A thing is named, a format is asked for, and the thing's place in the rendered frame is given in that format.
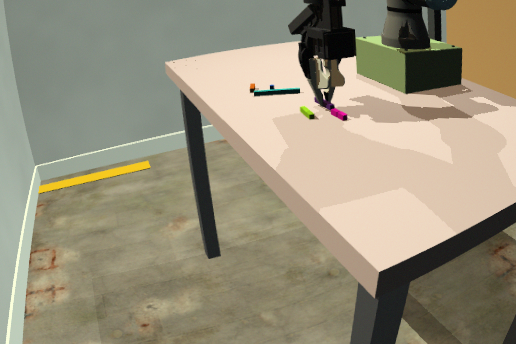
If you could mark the turquoise rod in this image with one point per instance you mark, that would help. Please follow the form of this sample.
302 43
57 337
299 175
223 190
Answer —
276 91

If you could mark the purple rod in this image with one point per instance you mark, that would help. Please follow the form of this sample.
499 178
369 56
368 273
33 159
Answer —
327 104

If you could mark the magenta rod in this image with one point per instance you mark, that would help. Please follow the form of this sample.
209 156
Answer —
334 112
342 116

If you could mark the lime green rod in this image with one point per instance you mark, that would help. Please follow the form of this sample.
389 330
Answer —
309 114

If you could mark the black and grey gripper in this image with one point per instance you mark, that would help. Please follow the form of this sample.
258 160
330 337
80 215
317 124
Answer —
339 42

